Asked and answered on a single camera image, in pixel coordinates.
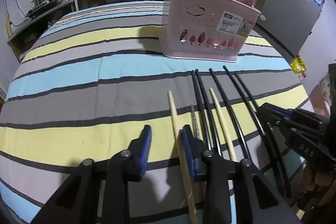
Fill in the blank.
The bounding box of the yellow snack bag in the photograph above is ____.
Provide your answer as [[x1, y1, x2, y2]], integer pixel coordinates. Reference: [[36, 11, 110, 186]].
[[290, 55, 307, 75]]

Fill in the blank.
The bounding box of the light wooden chopstick short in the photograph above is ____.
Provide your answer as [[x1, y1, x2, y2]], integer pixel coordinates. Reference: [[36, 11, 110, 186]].
[[210, 88, 237, 162]]

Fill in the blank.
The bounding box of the pink plastic utensil basket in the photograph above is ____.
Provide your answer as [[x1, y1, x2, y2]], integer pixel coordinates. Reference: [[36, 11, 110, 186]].
[[159, 0, 261, 63]]

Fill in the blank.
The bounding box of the striped tablecloth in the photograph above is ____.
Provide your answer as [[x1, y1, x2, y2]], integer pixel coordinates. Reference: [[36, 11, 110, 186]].
[[1, 1, 310, 223]]

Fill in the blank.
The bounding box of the silver refrigerator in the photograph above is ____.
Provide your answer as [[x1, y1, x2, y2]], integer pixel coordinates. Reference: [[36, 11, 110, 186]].
[[255, 0, 324, 61]]

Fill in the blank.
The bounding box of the person's hand holding gripper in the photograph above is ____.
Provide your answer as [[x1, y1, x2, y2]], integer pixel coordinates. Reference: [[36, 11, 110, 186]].
[[301, 162, 335, 223]]

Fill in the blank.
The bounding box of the steel kitchen counter shelf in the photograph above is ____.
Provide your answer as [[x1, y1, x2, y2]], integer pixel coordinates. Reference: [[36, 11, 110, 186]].
[[7, 0, 161, 60]]

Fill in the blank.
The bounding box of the metal-tipped dark chopstick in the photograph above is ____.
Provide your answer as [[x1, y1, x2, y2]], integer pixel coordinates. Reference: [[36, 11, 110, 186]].
[[190, 105, 201, 139]]

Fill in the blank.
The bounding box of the gas stove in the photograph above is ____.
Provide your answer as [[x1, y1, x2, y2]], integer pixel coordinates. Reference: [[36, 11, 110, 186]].
[[26, 0, 59, 19]]

